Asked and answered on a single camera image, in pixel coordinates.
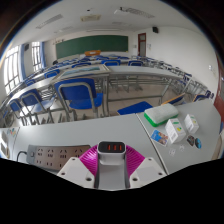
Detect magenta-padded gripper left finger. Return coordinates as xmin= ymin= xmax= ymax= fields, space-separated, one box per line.
xmin=56 ymin=145 xmax=100 ymax=190

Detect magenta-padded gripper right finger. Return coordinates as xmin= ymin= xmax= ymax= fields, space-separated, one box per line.
xmin=124 ymin=146 xmax=168 ymax=190

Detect white charger block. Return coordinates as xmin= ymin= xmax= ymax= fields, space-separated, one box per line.
xmin=94 ymin=140 xmax=131 ymax=191

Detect colourful printed leaflet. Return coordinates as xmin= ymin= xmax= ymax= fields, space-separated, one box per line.
xmin=150 ymin=129 xmax=169 ymax=147

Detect large white carton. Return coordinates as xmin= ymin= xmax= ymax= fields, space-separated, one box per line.
xmin=164 ymin=117 xmax=187 ymax=145

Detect green and white box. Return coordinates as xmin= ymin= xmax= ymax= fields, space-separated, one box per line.
xmin=143 ymin=103 xmax=180 ymax=128

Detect small blue and black badges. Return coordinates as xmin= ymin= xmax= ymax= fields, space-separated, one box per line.
xmin=186 ymin=134 xmax=203 ymax=150

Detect small white carton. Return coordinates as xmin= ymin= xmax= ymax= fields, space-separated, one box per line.
xmin=183 ymin=113 xmax=200 ymax=135

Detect blue classroom chairs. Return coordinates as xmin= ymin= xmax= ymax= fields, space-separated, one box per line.
xmin=0 ymin=54 xmax=214 ymax=126

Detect colourful sticker sheet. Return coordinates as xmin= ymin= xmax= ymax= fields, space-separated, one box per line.
xmin=5 ymin=127 xmax=20 ymax=138

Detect white card stand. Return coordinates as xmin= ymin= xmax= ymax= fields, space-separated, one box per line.
xmin=0 ymin=133 xmax=11 ymax=158

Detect red-brown side door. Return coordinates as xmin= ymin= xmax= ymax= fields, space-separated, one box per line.
xmin=213 ymin=56 xmax=224 ymax=124

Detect orange lectern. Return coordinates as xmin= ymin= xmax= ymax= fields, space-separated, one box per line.
xmin=84 ymin=49 xmax=102 ymax=57

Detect green chalkboard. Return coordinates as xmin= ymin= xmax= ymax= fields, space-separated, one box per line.
xmin=55 ymin=34 xmax=129 ymax=60

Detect blue curtain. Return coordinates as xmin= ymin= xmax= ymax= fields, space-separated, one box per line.
xmin=39 ymin=41 xmax=47 ymax=69
xmin=19 ymin=44 xmax=27 ymax=79

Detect brown door with window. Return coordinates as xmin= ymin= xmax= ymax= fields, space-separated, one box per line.
xmin=137 ymin=32 xmax=147 ymax=57

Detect narrow window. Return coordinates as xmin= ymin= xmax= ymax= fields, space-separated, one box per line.
xmin=31 ymin=41 xmax=42 ymax=72

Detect large window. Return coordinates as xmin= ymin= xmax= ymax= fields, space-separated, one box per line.
xmin=3 ymin=45 xmax=21 ymax=94

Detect ceiling air conditioner vent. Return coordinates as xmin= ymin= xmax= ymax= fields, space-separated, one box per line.
xmin=79 ymin=14 xmax=102 ymax=22

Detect ceiling light panels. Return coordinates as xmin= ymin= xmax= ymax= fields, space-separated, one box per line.
xmin=35 ymin=6 xmax=146 ymax=34

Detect ceiling projector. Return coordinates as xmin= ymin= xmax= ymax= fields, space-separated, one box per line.
xmin=113 ymin=8 xmax=129 ymax=16

